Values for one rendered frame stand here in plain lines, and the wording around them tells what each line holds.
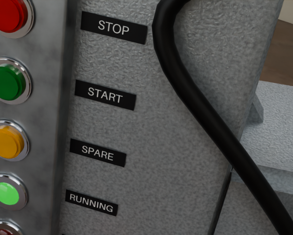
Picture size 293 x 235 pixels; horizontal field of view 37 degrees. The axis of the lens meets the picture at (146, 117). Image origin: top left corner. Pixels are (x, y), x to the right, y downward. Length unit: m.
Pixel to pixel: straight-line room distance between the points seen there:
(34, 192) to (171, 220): 0.11
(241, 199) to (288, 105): 0.14
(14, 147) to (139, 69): 0.11
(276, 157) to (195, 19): 0.14
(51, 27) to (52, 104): 0.06
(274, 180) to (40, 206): 0.19
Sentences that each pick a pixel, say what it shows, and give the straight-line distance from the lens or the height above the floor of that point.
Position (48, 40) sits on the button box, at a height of 1.48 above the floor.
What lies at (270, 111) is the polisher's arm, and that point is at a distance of 0.44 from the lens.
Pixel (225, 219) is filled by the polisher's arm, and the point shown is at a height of 1.36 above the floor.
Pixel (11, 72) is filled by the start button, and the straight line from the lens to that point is 0.32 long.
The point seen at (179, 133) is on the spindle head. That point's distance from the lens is 0.32.
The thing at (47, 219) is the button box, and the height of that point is 1.33.
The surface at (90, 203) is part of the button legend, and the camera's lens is 0.38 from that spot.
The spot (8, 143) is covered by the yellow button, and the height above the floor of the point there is 1.40.
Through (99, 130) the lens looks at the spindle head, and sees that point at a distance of 0.34.
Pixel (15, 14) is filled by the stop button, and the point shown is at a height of 1.50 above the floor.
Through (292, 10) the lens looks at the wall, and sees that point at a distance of 6.86.
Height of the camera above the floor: 1.59
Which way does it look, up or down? 29 degrees down
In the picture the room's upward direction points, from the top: 10 degrees clockwise
